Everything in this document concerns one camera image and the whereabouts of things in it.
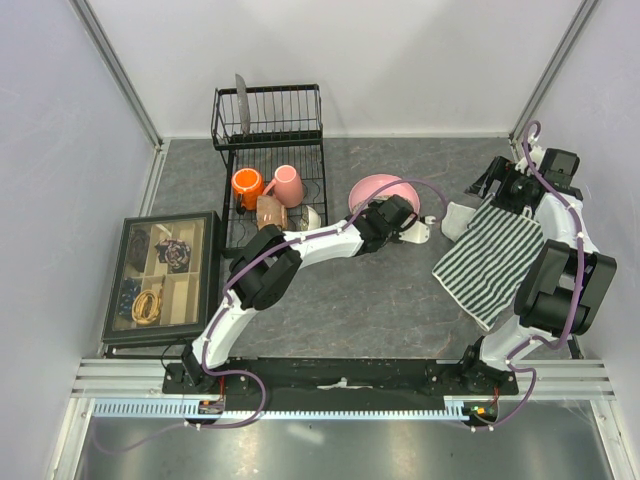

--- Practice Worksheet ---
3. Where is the pink plate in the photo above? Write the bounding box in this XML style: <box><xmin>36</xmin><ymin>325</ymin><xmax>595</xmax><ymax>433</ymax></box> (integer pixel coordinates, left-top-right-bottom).
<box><xmin>348</xmin><ymin>174</ymin><xmax>420</xmax><ymax>213</ymax></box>

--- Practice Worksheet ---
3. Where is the speckled beige plate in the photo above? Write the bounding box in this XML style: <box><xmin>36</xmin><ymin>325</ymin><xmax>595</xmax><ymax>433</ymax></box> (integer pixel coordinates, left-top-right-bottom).
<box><xmin>350</xmin><ymin>196</ymin><xmax>387</xmax><ymax>215</ymax></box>

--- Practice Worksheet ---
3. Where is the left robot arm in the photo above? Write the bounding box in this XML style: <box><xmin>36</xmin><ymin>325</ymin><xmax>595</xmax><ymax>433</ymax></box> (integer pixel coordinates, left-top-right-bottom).
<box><xmin>182</xmin><ymin>195</ymin><xmax>418</xmax><ymax>393</ymax></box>

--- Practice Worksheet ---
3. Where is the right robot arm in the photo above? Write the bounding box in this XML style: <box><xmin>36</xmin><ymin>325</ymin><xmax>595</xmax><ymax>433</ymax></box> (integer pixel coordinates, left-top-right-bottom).
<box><xmin>457</xmin><ymin>146</ymin><xmax>617</xmax><ymax>394</ymax></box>

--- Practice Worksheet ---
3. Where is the white folded cloth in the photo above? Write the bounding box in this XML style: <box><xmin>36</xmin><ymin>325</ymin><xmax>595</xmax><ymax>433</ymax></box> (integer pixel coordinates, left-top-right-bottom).
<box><xmin>440</xmin><ymin>202</ymin><xmax>476</xmax><ymax>242</ymax></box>

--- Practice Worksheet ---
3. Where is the white patterned bowl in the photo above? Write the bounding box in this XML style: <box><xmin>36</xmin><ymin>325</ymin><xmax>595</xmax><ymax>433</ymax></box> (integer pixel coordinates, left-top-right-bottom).
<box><xmin>299</xmin><ymin>205</ymin><xmax>322</xmax><ymax>231</ymax></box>

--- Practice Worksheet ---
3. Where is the green striped towel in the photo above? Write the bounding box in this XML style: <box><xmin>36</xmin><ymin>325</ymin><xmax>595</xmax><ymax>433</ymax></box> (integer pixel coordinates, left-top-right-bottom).
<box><xmin>432</xmin><ymin>201</ymin><xmax>544</xmax><ymax>331</ymax></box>

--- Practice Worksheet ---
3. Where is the pink mug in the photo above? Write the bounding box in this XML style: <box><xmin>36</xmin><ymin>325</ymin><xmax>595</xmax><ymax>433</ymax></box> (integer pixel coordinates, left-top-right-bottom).
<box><xmin>263</xmin><ymin>164</ymin><xmax>304</xmax><ymax>208</ymax></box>

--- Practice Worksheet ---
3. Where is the beige patterned cup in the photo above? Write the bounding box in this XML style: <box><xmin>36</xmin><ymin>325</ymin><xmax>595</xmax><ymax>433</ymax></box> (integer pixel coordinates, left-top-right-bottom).
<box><xmin>256</xmin><ymin>195</ymin><xmax>288</xmax><ymax>230</ymax></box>

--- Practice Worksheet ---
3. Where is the orange mug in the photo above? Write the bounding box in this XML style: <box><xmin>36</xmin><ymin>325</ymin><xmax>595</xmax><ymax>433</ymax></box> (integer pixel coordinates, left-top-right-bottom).
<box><xmin>231</xmin><ymin>168</ymin><xmax>264</xmax><ymax>215</ymax></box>

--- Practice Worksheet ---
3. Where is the black glass-lid organizer box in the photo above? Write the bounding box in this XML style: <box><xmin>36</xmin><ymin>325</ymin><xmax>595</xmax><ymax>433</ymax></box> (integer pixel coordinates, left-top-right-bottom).
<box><xmin>102</xmin><ymin>211</ymin><xmax>221</xmax><ymax>350</ymax></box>

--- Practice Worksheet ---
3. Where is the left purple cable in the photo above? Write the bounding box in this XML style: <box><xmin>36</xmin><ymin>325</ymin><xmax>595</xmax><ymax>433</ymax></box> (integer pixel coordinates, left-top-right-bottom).
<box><xmin>88</xmin><ymin>178</ymin><xmax>449</xmax><ymax>454</ymax></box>

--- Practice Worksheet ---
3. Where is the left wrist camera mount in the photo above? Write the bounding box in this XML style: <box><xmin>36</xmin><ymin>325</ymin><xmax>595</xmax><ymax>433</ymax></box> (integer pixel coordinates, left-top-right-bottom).
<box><xmin>398</xmin><ymin>213</ymin><xmax>436</xmax><ymax>244</ymax></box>

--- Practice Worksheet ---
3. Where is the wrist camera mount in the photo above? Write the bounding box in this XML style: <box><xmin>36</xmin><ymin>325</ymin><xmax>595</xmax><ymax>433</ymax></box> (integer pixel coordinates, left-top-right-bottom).
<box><xmin>398</xmin><ymin>213</ymin><xmax>436</xmax><ymax>244</ymax></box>
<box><xmin>515</xmin><ymin>134</ymin><xmax>546</xmax><ymax>175</ymax></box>

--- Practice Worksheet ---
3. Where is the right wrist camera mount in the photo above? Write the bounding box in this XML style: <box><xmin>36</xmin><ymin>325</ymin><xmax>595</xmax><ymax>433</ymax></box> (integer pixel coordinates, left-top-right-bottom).
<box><xmin>515</xmin><ymin>134</ymin><xmax>546</xmax><ymax>175</ymax></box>

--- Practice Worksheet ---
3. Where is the black wire dish rack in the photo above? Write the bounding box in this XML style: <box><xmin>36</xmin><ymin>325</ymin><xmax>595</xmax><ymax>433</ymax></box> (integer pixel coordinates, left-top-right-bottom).
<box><xmin>210</xmin><ymin>75</ymin><xmax>328</xmax><ymax>257</ymax></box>

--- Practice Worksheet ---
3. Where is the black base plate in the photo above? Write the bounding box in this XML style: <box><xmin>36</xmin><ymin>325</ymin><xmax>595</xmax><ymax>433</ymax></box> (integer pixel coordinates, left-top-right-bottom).
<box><xmin>162</xmin><ymin>357</ymin><xmax>519</xmax><ymax>410</ymax></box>

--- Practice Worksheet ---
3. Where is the aluminium frame rail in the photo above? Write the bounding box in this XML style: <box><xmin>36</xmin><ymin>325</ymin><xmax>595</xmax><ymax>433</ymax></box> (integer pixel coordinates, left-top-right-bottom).
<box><xmin>72</xmin><ymin>357</ymin><xmax>614</xmax><ymax>399</ymax></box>

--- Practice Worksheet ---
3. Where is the blue cable duct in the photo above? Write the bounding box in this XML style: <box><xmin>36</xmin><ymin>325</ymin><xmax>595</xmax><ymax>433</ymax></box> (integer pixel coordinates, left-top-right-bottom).
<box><xmin>92</xmin><ymin>398</ymin><xmax>471</xmax><ymax>421</ymax></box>

